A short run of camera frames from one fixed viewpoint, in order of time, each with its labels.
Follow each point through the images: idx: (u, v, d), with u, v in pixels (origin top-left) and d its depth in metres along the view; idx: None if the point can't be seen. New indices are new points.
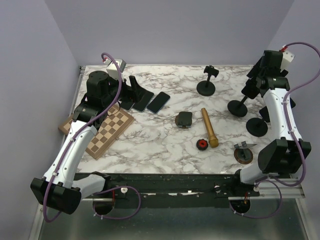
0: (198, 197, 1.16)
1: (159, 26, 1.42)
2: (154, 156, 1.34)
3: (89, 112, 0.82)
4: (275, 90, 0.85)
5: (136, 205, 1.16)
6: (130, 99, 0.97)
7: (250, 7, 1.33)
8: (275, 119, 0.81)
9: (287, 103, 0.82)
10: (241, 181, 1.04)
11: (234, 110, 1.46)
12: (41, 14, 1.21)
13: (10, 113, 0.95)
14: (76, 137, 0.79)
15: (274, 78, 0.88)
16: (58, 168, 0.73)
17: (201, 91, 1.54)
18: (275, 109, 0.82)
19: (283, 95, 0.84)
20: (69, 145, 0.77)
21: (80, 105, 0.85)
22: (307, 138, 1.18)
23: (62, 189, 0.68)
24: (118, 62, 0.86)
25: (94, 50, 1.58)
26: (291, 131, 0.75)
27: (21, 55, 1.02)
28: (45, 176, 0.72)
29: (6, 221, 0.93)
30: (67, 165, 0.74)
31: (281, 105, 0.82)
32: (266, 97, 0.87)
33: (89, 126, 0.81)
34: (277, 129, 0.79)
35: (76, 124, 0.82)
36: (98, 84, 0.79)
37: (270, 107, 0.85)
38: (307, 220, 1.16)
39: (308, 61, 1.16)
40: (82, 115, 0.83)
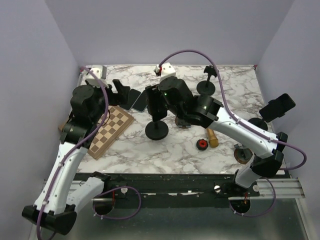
0: (198, 197, 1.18)
1: (159, 27, 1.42)
2: (154, 155, 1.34)
3: (77, 130, 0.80)
4: (220, 118, 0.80)
5: (136, 205, 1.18)
6: (117, 102, 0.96)
7: (249, 8, 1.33)
8: (247, 140, 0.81)
9: (240, 119, 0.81)
10: (246, 187, 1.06)
11: (154, 133, 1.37)
12: (41, 15, 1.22)
13: (10, 113, 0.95)
14: (64, 161, 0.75)
15: (203, 106, 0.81)
16: (48, 196, 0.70)
17: (153, 136, 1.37)
18: (240, 133, 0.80)
19: (228, 115, 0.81)
20: (57, 171, 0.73)
21: (68, 123, 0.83)
22: (306, 138, 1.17)
23: (52, 217, 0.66)
24: (99, 70, 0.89)
25: (94, 50, 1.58)
26: (271, 140, 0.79)
27: (21, 55, 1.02)
28: (36, 204, 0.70)
29: (6, 221, 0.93)
30: (57, 192, 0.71)
31: (238, 125, 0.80)
32: (216, 126, 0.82)
33: (78, 148, 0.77)
34: (257, 146, 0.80)
35: (64, 146, 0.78)
36: (83, 102, 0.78)
37: (230, 132, 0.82)
38: (307, 220, 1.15)
39: (306, 60, 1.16)
40: (69, 135, 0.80)
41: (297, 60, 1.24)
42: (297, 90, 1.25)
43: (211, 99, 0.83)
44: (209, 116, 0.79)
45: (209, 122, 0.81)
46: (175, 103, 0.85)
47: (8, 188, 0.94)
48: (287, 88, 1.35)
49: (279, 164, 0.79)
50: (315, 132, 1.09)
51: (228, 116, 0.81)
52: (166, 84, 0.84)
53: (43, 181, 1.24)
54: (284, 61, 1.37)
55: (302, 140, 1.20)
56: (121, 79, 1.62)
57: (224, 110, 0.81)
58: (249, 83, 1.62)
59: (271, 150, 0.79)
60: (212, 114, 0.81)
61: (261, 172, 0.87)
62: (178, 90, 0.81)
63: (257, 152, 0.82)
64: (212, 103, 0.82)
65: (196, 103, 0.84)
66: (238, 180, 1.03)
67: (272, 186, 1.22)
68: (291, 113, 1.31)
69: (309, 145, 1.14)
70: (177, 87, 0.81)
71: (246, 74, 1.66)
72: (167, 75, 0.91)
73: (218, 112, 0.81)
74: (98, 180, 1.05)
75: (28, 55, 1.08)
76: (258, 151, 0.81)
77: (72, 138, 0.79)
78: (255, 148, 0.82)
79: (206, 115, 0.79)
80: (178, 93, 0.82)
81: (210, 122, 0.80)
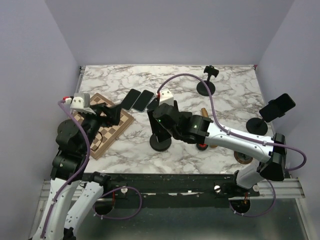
0: (198, 197, 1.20)
1: (159, 26, 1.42)
2: (154, 155, 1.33)
3: (67, 165, 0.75)
4: (211, 133, 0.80)
5: (137, 205, 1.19)
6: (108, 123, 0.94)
7: (249, 8, 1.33)
8: (242, 148, 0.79)
9: (230, 129, 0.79)
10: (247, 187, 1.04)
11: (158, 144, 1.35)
12: (41, 15, 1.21)
13: (11, 113, 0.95)
14: (57, 198, 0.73)
15: (195, 125, 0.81)
16: (44, 232, 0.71)
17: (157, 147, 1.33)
18: (233, 143, 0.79)
19: (219, 127, 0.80)
20: (51, 209, 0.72)
21: (58, 156, 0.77)
22: (306, 138, 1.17)
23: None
24: (81, 99, 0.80)
25: (94, 50, 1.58)
26: (265, 143, 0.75)
27: (21, 55, 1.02)
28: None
29: (7, 221, 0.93)
30: (53, 228, 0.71)
31: (230, 136, 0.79)
32: (210, 141, 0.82)
33: (69, 184, 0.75)
34: (254, 152, 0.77)
35: (56, 182, 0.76)
36: (69, 141, 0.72)
37: (226, 145, 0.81)
38: (307, 220, 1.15)
39: (306, 60, 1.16)
40: (61, 171, 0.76)
41: (298, 61, 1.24)
42: (297, 90, 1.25)
43: (201, 117, 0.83)
44: (200, 134, 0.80)
45: (202, 139, 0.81)
46: (169, 126, 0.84)
47: (9, 189, 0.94)
48: (287, 88, 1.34)
49: (279, 167, 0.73)
50: (315, 132, 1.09)
51: (219, 129, 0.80)
52: (159, 111, 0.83)
53: (43, 181, 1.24)
54: (284, 61, 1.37)
55: (302, 140, 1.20)
56: (121, 79, 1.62)
57: (215, 125, 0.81)
58: (250, 83, 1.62)
59: (268, 153, 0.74)
60: (205, 131, 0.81)
61: (268, 178, 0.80)
62: (169, 116, 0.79)
63: (257, 158, 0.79)
64: (203, 121, 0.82)
65: (189, 123, 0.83)
66: (239, 181, 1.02)
67: (272, 186, 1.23)
68: (291, 114, 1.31)
69: (309, 145, 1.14)
70: (168, 113, 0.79)
71: (246, 74, 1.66)
72: (166, 100, 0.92)
73: (209, 128, 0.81)
74: (98, 184, 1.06)
75: (28, 55, 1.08)
76: (257, 157, 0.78)
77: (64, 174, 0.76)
78: (253, 155, 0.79)
79: (197, 134, 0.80)
80: (171, 118, 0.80)
81: (203, 139, 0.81)
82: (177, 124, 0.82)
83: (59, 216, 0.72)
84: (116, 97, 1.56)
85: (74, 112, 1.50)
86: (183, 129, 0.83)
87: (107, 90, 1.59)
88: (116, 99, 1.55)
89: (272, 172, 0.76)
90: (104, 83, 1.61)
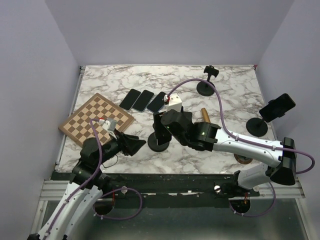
0: (198, 197, 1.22)
1: (159, 26, 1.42)
2: (154, 155, 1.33)
3: (85, 174, 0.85)
4: (219, 139, 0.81)
5: (137, 205, 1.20)
6: (125, 151, 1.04)
7: (250, 7, 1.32)
8: (251, 154, 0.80)
9: (238, 135, 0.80)
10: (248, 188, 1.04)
11: (155, 145, 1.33)
12: (41, 14, 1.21)
13: (10, 113, 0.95)
14: (69, 199, 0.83)
15: (202, 132, 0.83)
16: (50, 228, 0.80)
17: (154, 147, 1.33)
18: (242, 149, 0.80)
19: (227, 134, 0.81)
20: (62, 207, 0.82)
21: (77, 166, 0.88)
22: (307, 137, 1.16)
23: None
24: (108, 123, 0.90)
25: (94, 50, 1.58)
26: (274, 148, 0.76)
27: (21, 56, 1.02)
28: (38, 233, 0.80)
29: (7, 221, 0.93)
30: (59, 225, 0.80)
31: (239, 141, 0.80)
32: (219, 147, 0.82)
33: (82, 189, 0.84)
34: (264, 157, 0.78)
35: (71, 186, 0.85)
36: (90, 155, 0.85)
37: (236, 151, 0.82)
38: (307, 220, 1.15)
39: (307, 60, 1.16)
40: (78, 177, 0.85)
41: (298, 61, 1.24)
42: (297, 90, 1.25)
43: (209, 125, 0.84)
44: (209, 141, 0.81)
45: (211, 146, 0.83)
46: (177, 133, 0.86)
47: (9, 189, 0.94)
48: (288, 88, 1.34)
49: (290, 171, 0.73)
50: (315, 132, 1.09)
51: (227, 135, 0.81)
52: (167, 118, 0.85)
53: (43, 181, 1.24)
54: (284, 61, 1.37)
55: (302, 140, 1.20)
56: (121, 79, 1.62)
57: (223, 131, 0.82)
58: (250, 83, 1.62)
59: (277, 157, 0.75)
60: (211, 137, 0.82)
61: (278, 182, 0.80)
62: (178, 123, 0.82)
63: (267, 163, 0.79)
64: (210, 127, 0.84)
65: (196, 130, 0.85)
66: (241, 182, 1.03)
67: (272, 186, 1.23)
68: (291, 114, 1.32)
69: (309, 145, 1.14)
70: (177, 120, 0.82)
71: (246, 74, 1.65)
72: (177, 103, 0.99)
73: (216, 134, 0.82)
74: (97, 188, 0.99)
75: (28, 56, 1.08)
76: (267, 161, 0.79)
77: (80, 180, 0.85)
78: (263, 160, 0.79)
79: (205, 140, 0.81)
80: (179, 125, 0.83)
81: (213, 145, 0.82)
82: (185, 131, 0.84)
83: (66, 217, 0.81)
84: (116, 97, 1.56)
85: (73, 112, 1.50)
86: (191, 136, 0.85)
87: (107, 90, 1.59)
88: (116, 99, 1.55)
89: (282, 176, 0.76)
90: (104, 83, 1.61)
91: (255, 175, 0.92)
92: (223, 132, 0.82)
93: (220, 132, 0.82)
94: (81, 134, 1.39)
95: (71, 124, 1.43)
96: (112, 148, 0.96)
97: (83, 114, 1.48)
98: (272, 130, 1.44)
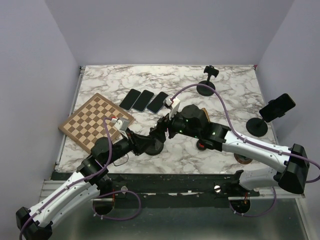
0: (198, 197, 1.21)
1: (159, 26, 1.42)
2: (154, 156, 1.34)
3: (90, 169, 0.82)
4: (228, 139, 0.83)
5: (137, 205, 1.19)
6: (135, 151, 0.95)
7: (250, 8, 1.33)
8: (257, 156, 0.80)
9: (246, 138, 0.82)
10: (248, 188, 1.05)
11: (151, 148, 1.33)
12: (41, 14, 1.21)
13: (10, 112, 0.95)
14: (70, 186, 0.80)
15: (213, 132, 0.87)
16: (42, 207, 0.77)
17: (149, 149, 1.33)
18: (249, 151, 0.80)
19: (236, 136, 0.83)
20: (61, 191, 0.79)
21: (88, 158, 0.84)
22: (307, 138, 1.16)
23: (35, 228, 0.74)
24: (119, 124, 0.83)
25: (94, 50, 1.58)
26: (281, 153, 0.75)
27: (20, 56, 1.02)
28: (30, 209, 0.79)
29: (6, 221, 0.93)
30: (51, 208, 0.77)
31: (246, 144, 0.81)
32: (228, 148, 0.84)
33: (84, 181, 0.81)
34: (270, 160, 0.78)
35: (77, 175, 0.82)
36: (99, 155, 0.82)
37: (243, 153, 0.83)
38: (306, 219, 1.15)
39: (307, 59, 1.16)
40: (86, 170, 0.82)
41: (298, 61, 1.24)
42: (297, 91, 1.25)
43: (221, 126, 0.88)
44: (218, 140, 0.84)
45: (220, 146, 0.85)
46: (194, 128, 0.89)
47: (9, 189, 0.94)
48: (288, 88, 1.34)
49: (295, 177, 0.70)
50: (315, 133, 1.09)
51: (236, 137, 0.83)
52: (188, 112, 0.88)
53: (43, 181, 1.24)
54: (284, 60, 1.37)
55: (302, 140, 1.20)
56: (121, 79, 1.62)
57: (232, 132, 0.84)
58: (249, 83, 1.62)
59: (283, 162, 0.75)
60: (222, 138, 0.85)
61: (286, 188, 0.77)
62: (198, 120, 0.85)
63: (274, 167, 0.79)
64: (222, 128, 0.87)
65: (209, 130, 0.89)
66: (243, 183, 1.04)
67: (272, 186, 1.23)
68: (290, 114, 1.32)
69: (309, 145, 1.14)
70: (199, 117, 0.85)
71: (246, 74, 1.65)
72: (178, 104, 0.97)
73: (226, 135, 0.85)
74: (96, 188, 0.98)
75: (28, 55, 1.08)
76: (274, 166, 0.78)
77: (86, 173, 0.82)
78: (269, 164, 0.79)
79: (215, 140, 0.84)
80: (199, 121, 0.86)
81: (221, 146, 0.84)
82: (201, 128, 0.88)
83: (60, 203, 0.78)
84: (116, 97, 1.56)
85: (73, 112, 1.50)
86: (204, 134, 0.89)
87: (107, 90, 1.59)
88: (116, 99, 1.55)
89: (289, 182, 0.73)
90: (104, 83, 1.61)
91: (259, 177, 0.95)
92: (233, 134, 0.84)
93: (230, 134, 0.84)
94: (81, 134, 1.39)
95: (71, 124, 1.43)
96: (123, 147, 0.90)
97: (83, 114, 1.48)
98: (272, 130, 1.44)
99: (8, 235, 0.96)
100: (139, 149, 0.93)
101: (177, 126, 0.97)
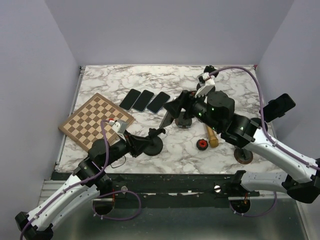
0: (198, 197, 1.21)
1: (158, 26, 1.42)
2: (154, 156, 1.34)
3: (88, 172, 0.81)
4: (258, 139, 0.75)
5: (137, 205, 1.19)
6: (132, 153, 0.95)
7: (249, 8, 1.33)
8: (283, 163, 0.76)
9: (277, 142, 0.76)
10: (250, 189, 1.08)
11: (151, 148, 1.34)
12: (40, 14, 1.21)
13: (10, 112, 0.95)
14: (66, 190, 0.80)
15: (241, 127, 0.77)
16: (40, 212, 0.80)
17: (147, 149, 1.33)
18: (278, 156, 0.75)
19: (267, 138, 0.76)
20: (58, 196, 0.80)
21: (85, 160, 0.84)
22: (307, 138, 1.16)
23: (33, 233, 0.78)
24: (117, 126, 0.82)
25: (94, 50, 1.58)
26: (310, 166, 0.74)
27: (20, 55, 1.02)
28: (29, 214, 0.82)
29: (6, 221, 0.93)
30: (48, 213, 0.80)
31: (276, 148, 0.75)
32: (253, 148, 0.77)
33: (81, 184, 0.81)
34: (295, 170, 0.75)
35: (74, 178, 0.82)
36: (96, 157, 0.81)
37: (267, 156, 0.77)
38: (307, 220, 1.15)
39: (307, 59, 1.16)
40: (82, 172, 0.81)
41: (298, 61, 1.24)
42: (297, 90, 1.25)
43: (248, 120, 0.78)
44: (245, 136, 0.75)
45: (244, 143, 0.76)
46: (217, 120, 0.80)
47: (8, 189, 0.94)
48: (288, 88, 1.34)
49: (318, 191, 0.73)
50: (315, 132, 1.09)
51: (265, 138, 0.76)
52: (216, 100, 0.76)
53: (43, 181, 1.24)
54: (284, 60, 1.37)
55: (302, 139, 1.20)
56: (121, 79, 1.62)
57: (262, 131, 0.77)
58: (249, 83, 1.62)
59: (310, 175, 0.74)
60: (250, 135, 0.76)
61: (297, 195, 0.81)
62: (227, 110, 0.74)
63: (293, 175, 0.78)
64: (249, 124, 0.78)
65: (232, 123, 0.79)
66: (246, 184, 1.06)
67: None
68: (291, 114, 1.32)
69: (309, 145, 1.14)
70: (228, 107, 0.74)
71: (246, 74, 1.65)
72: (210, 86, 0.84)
73: (255, 133, 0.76)
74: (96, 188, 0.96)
75: (28, 55, 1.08)
76: (295, 175, 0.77)
77: (83, 176, 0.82)
78: (291, 172, 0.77)
79: (243, 137, 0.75)
80: (226, 112, 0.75)
81: (246, 144, 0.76)
82: (226, 120, 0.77)
83: (56, 207, 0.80)
84: (116, 97, 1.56)
85: (73, 112, 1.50)
86: (229, 127, 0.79)
87: (107, 90, 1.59)
88: (116, 99, 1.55)
89: (307, 192, 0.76)
90: (104, 83, 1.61)
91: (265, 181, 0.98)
92: (263, 135, 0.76)
93: (260, 133, 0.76)
94: (81, 134, 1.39)
95: (71, 124, 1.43)
96: (120, 149, 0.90)
97: (83, 114, 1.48)
98: (272, 130, 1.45)
99: (8, 236, 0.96)
100: (137, 150, 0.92)
101: (198, 109, 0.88)
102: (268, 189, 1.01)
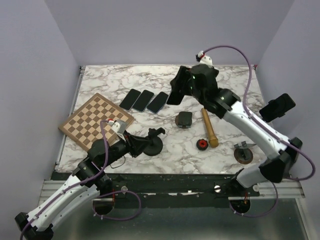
0: (198, 197, 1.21)
1: (158, 26, 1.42)
2: (154, 156, 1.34)
3: (87, 172, 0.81)
4: (234, 109, 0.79)
5: (137, 205, 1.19)
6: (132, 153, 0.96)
7: (249, 8, 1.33)
8: (255, 135, 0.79)
9: (252, 115, 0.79)
10: (245, 186, 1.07)
11: (151, 148, 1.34)
12: (40, 14, 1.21)
13: (10, 112, 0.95)
14: (66, 190, 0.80)
15: (222, 97, 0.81)
16: (39, 213, 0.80)
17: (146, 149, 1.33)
18: (251, 128, 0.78)
19: (244, 109, 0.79)
20: (57, 196, 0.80)
21: (84, 160, 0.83)
22: (307, 138, 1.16)
23: (33, 233, 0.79)
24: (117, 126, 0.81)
25: (94, 50, 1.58)
26: (280, 141, 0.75)
27: (20, 55, 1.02)
28: (28, 215, 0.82)
29: (6, 222, 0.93)
30: (47, 213, 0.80)
31: (251, 120, 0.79)
32: (229, 117, 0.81)
33: (80, 185, 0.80)
34: (265, 143, 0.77)
35: (73, 178, 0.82)
36: (95, 157, 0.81)
37: (241, 127, 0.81)
38: (306, 219, 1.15)
39: (306, 59, 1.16)
40: (81, 173, 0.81)
41: (297, 61, 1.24)
42: (297, 90, 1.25)
43: (230, 93, 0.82)
44: (223, 106, 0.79)
45: (223, 112, 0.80)
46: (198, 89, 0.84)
47: (8, 189, 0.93)
48: (288, 88, 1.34)
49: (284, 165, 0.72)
50: (315, 132, 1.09)
51: (242, 110, 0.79)
52: (196, 69, 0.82)
53: (43, 181, 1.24)
54: (284, 60, 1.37)
55: (302, 139, 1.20)
56: (121, 79, 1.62)
57: (241, 104, 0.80)
58: (249, 83, 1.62)
59: (278, 150, 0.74)
60: (229, 105, 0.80)
61: (267, 172, 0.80)
62: (204, 77, 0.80)
63: (264, 150, 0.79)
64: (231, 96, 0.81)
65: (215, 94, 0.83)
66: (240, 178, 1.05)
67: (274, 187, 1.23)
68: (290, 114, 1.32)
69: (309, 145, 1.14)
70: (205, 74, 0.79)
71: (246, 74, 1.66)
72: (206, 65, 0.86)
73: (234, 104, 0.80)
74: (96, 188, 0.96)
75: (28, 55, 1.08)
76: (265, 148, 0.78)
77: (82, 176, 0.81)
78: (262, 146, 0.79)
79: (221, 105, 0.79)
80: (205, 80, 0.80)
81: (224, 113, 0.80)
82: (206, 88, 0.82)
83: (55, 208, 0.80)
84: (116, 97, 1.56)
85: (73, 112, 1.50)
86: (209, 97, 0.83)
87: (107, 90, 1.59)
88: (116, 99, 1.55)
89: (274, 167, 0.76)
90: (104, 83, 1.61)
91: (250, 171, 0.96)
92: (241, 106, 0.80)
93: (238, 105, 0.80)
94: (81, 134, 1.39)
95: (71, 124, 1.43)
96: (120, 150, 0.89)
97: (83, 114, 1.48)
98: None
99: (8, 236, 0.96)
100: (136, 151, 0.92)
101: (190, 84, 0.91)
102: (256, 180, 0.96)
